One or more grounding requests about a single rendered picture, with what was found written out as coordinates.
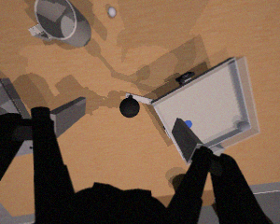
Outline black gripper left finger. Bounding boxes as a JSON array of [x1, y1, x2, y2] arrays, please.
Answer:
[[0, 96, 86, 224]]

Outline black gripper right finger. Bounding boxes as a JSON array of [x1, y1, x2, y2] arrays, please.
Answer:
[[158, 118, 270, 224]]

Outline dark grey mug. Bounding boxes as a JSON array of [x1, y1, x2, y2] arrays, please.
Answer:
[[29, 0, 91, 47]]

